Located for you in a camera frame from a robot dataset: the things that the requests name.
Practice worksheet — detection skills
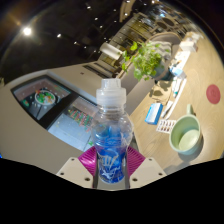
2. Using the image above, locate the small blue box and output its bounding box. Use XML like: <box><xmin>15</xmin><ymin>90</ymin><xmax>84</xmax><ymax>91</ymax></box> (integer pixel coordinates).
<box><xmin>144</xmin><ymin>102</ymin><xmax>164</xmax><ymax>126</ymax></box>

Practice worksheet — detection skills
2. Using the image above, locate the clear blue-label drink bottle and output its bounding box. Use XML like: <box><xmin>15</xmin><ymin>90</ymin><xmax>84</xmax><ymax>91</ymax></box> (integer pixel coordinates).
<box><xmin>90</xmin><ymin>78</ymin><xmax>135</xmax><ymax>185</ymax></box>

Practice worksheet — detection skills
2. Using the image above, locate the green potted plant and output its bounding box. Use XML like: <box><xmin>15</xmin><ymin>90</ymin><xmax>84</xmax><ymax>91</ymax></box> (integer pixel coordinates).
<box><xmin>120</xmin><ymin>40</ymin><xmax>174</xmax><ymax>82</ymax></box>

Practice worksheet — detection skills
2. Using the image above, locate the long white carton box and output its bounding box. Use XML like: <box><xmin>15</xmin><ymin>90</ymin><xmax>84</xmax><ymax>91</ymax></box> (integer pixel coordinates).
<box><xmin>179</xmin><ymin>39</ymin><xmax>198</xmax><ymax>54</ymax></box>

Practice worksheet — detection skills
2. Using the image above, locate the white printed brochure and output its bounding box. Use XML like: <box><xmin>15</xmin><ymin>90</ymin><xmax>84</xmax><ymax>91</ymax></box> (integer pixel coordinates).
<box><xmin>173</xmin><ymin>49</ymin><xmax>193</xmax><ymax>68</ymax></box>

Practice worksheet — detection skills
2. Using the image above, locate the pill blister pack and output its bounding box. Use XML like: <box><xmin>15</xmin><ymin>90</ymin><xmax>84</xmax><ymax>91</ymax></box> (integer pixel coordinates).
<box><xmin>155</xmin><ymin>118</ymin><xmax>178</xmax><ymax>135</ymax></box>

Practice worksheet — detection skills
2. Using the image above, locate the long white paper strip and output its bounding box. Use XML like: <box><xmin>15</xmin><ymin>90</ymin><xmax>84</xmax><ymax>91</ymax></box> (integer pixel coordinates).
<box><xmin>161</xmin><ymin>78</ymin><xmax>188</xmax><ymax>120</ymax></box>

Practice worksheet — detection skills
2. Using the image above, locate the group of ceiling lights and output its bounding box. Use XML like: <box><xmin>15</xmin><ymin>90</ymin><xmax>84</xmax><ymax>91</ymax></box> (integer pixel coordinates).
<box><xmin>19</xmin><ymin>0</ymin><xmax>104</xmax><ymax>48</ymax></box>

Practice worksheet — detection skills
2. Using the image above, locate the flat round red coaster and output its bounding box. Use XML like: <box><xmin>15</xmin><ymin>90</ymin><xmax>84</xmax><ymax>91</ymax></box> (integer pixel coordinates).
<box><xmin>205</xmin><ymin>83</ymin><xmax>222</xmax><ymax>105</ymax></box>

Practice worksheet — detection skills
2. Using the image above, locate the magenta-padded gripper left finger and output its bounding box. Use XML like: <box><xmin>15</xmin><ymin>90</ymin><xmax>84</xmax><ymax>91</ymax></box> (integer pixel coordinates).
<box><xmin>55</xmin><ymin>146</ymin><xmax>99</xmax><ymax>189</ymax></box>

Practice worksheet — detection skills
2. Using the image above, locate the white round column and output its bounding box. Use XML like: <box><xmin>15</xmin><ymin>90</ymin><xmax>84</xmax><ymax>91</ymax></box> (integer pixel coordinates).
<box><xmin>99</xmin><ymin>42</ymin><xmax>123</xmax><ymax>61</ymax></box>

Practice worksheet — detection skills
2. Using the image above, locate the small white-blue carton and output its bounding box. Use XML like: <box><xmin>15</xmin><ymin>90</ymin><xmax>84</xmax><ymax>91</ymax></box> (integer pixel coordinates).
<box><xmin>168</xmin><ymin>64</ymin><xmax>186</xmax><ymax>79</ymax></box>

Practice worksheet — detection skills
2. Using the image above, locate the light green mug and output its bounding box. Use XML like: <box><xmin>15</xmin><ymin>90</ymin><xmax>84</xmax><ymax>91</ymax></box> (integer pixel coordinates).
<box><xmin>168</xmin><ymin>103</ymin><xmax>204</xmax><ymax>156</ymax></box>

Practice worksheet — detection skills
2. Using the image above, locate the group of dining chairs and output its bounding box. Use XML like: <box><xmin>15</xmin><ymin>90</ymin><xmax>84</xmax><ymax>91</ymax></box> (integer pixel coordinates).
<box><xmin>146</xmin><ymin>6</ymin><xmax>188</xmax><ymax>34</ymax></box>

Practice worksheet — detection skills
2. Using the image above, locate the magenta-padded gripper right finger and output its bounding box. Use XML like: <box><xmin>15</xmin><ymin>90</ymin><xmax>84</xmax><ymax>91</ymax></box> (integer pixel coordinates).
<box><xmin>125</xmin><ymin>146</ymin><xmax>168</xmax><ymax>190</ymax></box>

